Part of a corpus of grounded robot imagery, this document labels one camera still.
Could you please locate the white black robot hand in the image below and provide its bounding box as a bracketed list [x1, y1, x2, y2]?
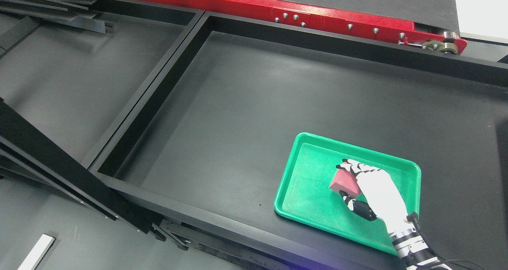
[337, 158, 416, 239]

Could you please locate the pink foam block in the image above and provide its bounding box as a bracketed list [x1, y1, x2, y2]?
[329, 165, 361, 198]

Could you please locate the white black robot forearm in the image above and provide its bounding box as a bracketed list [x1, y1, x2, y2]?
[390, 227, 452, 270]

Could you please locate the green plastic tray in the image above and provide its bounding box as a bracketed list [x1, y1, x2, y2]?
[274, 133, 421, 255]

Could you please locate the black metal shelf right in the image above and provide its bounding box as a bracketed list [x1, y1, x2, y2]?
[90, 13, 507, 270]

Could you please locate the black metal shelf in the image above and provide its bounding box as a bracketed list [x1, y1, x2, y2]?
[90, 13, 507, 270]
[1, 0, 204, 241]

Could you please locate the black metal shelf left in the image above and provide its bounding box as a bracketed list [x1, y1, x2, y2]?
[1, 0, 204, 241]

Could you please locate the white standing desk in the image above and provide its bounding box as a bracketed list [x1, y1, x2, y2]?
[17, 233, 56, 270]

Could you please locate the red conveyor frame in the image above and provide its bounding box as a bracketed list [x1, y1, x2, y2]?
[142, 0, 468, 54]

